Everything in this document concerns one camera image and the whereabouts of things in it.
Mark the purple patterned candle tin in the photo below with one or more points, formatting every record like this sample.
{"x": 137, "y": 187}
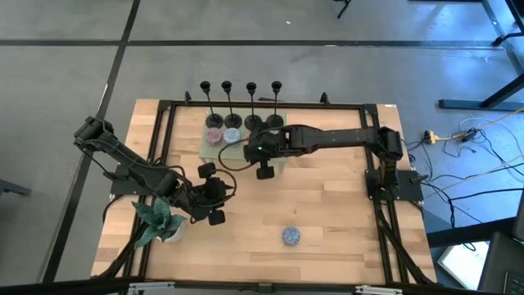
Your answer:
{"x": 214, "y": 135}

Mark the white flat box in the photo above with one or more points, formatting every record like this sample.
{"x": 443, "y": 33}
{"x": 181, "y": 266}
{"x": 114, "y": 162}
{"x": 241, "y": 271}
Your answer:
{"x": 462, "y": 264}

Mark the black aluminium table frame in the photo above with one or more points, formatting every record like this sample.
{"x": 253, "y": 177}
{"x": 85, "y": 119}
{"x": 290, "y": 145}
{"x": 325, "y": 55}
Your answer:
{"x": 307, "y": 105}

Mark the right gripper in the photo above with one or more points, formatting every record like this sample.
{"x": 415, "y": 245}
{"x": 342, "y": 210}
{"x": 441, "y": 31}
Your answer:
{"x": 264, "y": 147}

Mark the black camera rig crossbar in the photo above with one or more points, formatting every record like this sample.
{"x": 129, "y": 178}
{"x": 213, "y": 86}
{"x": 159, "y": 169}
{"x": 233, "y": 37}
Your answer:
{"x": 262, "y": 288}

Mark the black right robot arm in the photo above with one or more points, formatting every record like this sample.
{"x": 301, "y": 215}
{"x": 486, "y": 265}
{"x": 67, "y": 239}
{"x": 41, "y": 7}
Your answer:
{"x": 340, "y": 137}

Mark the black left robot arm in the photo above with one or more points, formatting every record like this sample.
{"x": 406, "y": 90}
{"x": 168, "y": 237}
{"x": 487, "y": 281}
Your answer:
{"x": 135, "y": 168}

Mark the dark laptop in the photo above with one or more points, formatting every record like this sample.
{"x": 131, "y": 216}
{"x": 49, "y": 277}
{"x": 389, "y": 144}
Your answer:
{"x": 501, "y": 266}

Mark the black tripod leg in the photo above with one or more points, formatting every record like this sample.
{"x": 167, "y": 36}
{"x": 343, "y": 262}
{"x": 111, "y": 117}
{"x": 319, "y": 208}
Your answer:
{"x": 344, "y": 7}

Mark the black metal candlestick holder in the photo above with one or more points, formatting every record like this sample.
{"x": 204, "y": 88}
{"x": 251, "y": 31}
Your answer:
{"x": 275, "y": 121}
{"x": 232, "y": 121}
{"x": 214, "y": 121}
{"x": 252, "y": 122}

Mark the light blue patterned candle tin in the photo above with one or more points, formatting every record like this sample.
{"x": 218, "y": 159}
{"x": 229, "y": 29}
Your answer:
{"x": 231, "y": 135}

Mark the green perforated riser shelf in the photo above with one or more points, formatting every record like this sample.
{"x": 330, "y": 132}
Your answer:
{"x": 210, "y": 152}

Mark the black desk foot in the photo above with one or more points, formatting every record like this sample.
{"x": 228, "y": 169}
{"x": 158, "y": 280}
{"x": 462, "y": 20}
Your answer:
{"x": 466, "y": 234}
{"x": 505, "y": 37}
{"x": 479, "y": 104}

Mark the grey chair base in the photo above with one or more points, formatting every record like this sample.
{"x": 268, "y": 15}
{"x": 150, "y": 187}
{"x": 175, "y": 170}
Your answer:
{"x": 12, "y": 187}

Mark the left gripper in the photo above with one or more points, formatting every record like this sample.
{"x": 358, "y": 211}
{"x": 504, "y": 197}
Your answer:
{"x": 206, "y": 196}

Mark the dark blue patterned candle tin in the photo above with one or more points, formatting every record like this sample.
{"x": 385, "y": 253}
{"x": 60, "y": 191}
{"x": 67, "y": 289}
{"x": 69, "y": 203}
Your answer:
{"x": 290, "y": 236}

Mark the yellow power strip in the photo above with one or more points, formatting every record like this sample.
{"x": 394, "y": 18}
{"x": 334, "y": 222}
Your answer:
{"x": 430, "y": 137}

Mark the potted plant in white pot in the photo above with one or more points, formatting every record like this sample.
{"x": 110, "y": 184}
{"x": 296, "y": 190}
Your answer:
{"x": 159, "y": 223}

